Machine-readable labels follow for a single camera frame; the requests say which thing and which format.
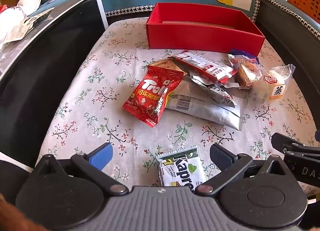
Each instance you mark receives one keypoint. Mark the white Kapre snack packet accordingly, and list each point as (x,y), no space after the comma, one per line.
(181,168)

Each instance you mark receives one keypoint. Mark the white bag on table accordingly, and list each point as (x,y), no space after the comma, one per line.
(16,23)

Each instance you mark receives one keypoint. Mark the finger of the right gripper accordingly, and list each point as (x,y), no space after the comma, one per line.
(294,151)

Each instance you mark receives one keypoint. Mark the silver white wafer packet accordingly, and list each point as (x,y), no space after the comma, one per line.
(189,98)

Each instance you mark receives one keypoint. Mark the black glass coffee table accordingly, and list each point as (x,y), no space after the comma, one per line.
(38,71)

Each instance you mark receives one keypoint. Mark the clear sausage snack packet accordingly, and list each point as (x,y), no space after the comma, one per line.
(217,93)

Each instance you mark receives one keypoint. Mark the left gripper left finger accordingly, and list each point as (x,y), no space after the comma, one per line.
(90,166)

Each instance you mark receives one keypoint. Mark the steamed egg cake packet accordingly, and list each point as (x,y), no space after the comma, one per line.
(272,83)

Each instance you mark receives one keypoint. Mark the red Trolli candy bag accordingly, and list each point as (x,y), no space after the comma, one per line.
(147,102)

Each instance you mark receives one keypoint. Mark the gold foil snack packet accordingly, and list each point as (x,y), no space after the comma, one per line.
(166,63)

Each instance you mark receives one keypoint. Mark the blue wafer biscuit packet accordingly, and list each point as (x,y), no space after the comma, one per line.
(239,52)

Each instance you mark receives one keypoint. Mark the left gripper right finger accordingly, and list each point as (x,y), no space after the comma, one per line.
(232,168)

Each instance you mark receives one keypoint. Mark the red cardboard box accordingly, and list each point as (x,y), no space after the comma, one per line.
(188,26)

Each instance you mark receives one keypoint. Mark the red white snack packet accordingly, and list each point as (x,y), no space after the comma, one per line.
(218,72)

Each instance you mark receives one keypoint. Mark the floral tablecloth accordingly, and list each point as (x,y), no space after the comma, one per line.
(91,114)

